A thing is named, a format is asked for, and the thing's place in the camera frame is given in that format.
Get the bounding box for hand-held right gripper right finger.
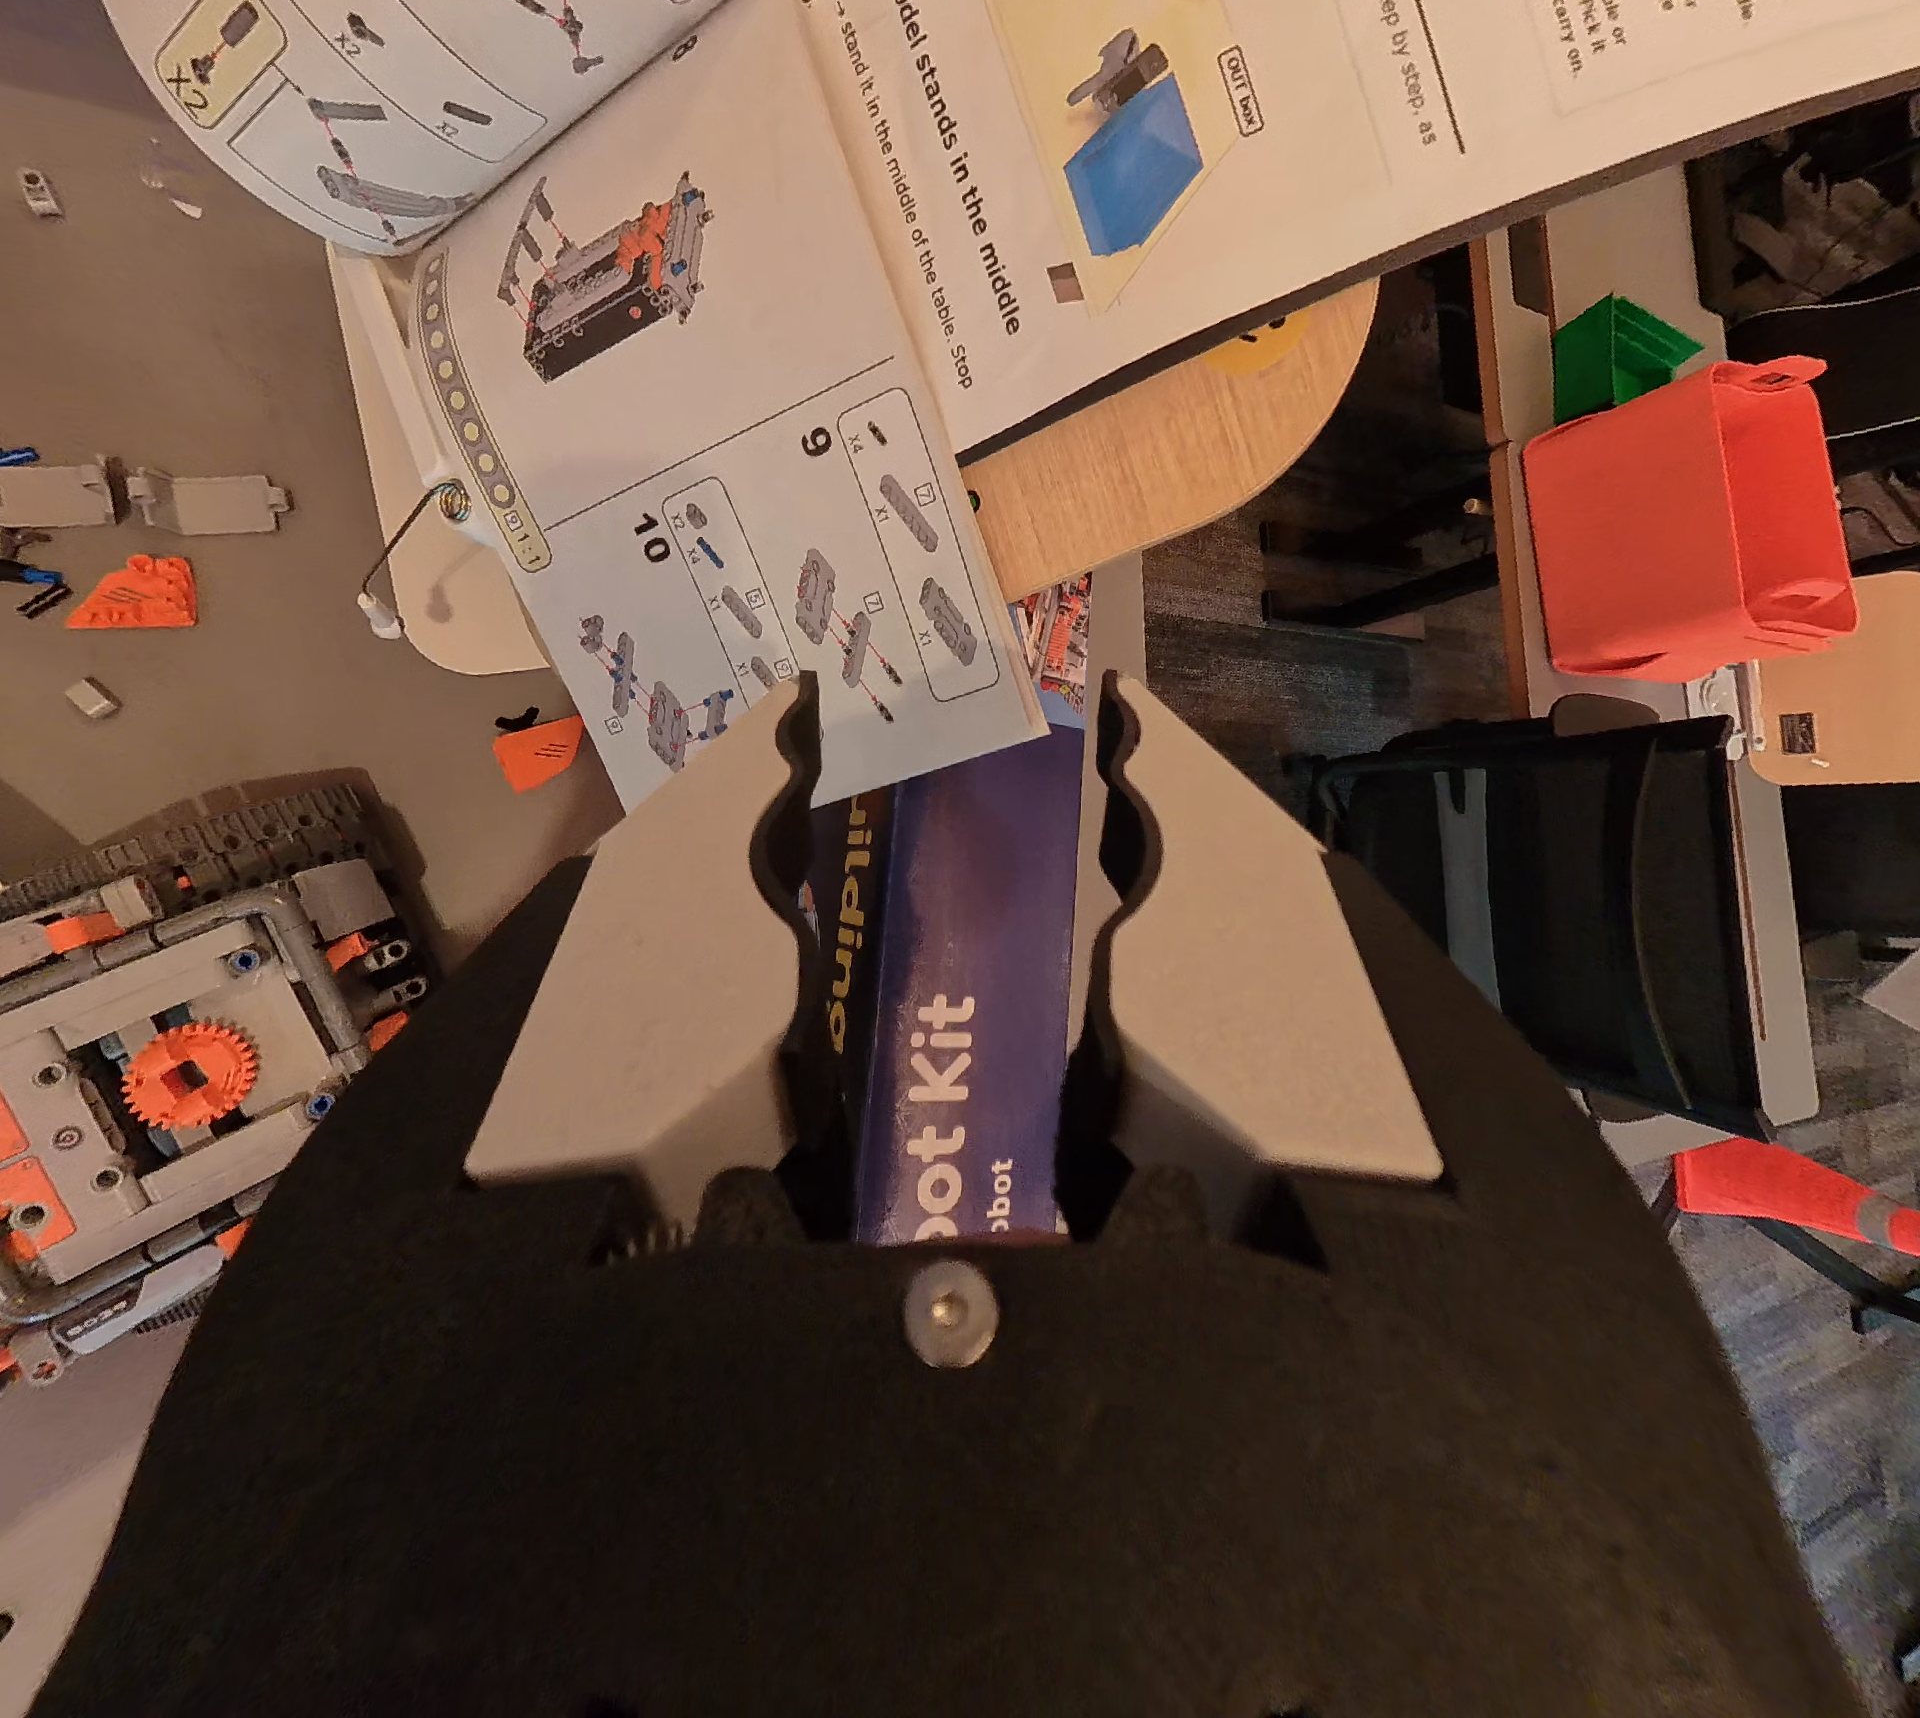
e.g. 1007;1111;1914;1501
1082;668;1449;1244

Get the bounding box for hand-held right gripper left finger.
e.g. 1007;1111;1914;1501
462;672;830;1229

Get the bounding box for grey orange tracked toy robot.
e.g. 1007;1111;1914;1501
0;777;440;1383

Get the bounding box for building instruction booklet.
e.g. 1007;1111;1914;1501
30;0;1057;820

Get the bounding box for orange toy cone part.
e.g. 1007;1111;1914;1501
492;704;591;796

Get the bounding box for blue robot kit box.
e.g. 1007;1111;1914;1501
807;574;1100;1251

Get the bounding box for white book stand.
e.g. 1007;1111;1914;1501
326;244;561;681

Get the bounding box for orange traffic cone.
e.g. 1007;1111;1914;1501
1668;1137;1920;1259

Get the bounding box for orange plastic object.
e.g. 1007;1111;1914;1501
1518;357;1862;686

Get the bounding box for orange ribbed toy wedge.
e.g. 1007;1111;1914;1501
65;553;201;634

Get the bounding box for small wooden board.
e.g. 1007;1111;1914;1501
1746;570;1920;790

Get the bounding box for round yellow sticker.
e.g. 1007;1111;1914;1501
1206;308;1339;382

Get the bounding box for pale grey toy panel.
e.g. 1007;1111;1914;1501
0;459;127;533
125;468;298;540

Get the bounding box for green plastic bin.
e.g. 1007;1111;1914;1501
1549;293;1731;428

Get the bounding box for white printed task sheet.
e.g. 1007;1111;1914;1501
717;0;1920;452

